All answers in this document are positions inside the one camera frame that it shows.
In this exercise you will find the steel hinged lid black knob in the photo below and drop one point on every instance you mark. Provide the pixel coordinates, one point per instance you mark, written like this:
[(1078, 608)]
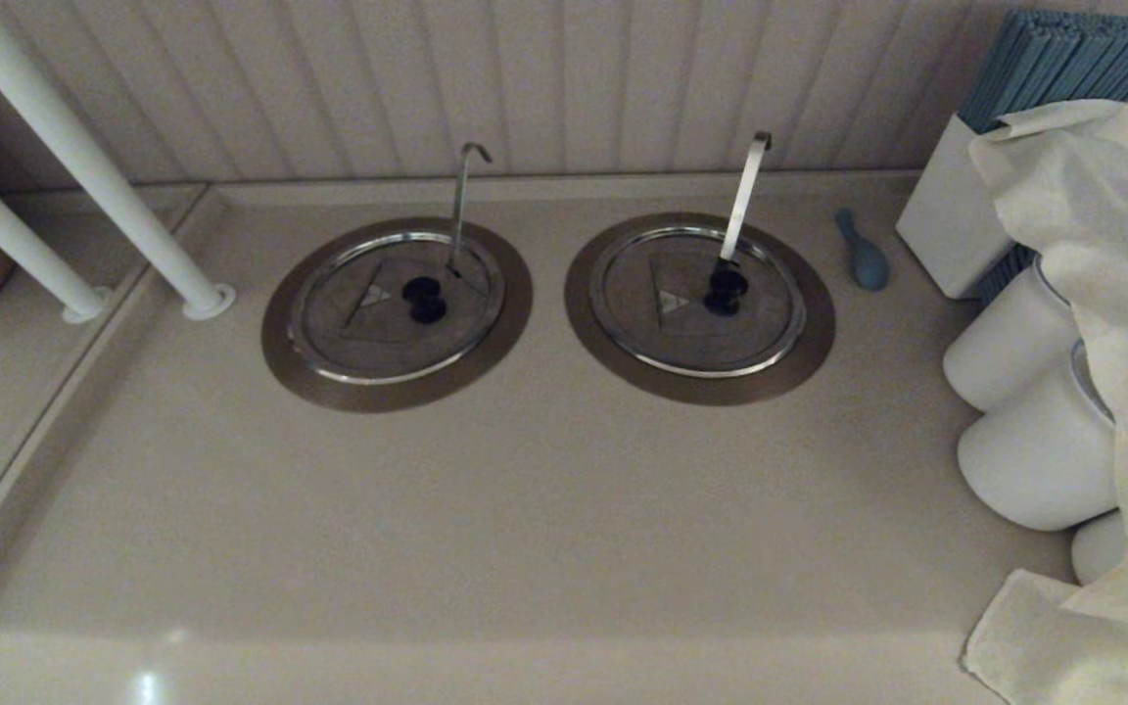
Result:
[(750, 323), (368, 333)]

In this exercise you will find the small blue plastic spoon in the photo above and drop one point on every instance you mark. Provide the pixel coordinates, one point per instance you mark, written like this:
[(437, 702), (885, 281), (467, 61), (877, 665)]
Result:
[(869, 266)]

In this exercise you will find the white rectangular holder box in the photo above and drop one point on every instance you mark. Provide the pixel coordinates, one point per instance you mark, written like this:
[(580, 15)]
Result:
[(946, 225)]

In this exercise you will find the white cylindrical jar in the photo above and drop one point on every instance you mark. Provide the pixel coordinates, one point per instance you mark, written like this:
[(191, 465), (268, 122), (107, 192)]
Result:
[(1034, 460), (1005, 343), (1098, 553)]

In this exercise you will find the blue ridged packet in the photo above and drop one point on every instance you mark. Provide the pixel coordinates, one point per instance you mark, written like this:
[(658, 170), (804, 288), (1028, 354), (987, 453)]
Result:
[(1005, 274)]

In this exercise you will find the cream cloth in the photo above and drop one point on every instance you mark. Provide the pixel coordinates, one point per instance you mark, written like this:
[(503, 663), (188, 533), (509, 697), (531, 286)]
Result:
[(1112, 245)]

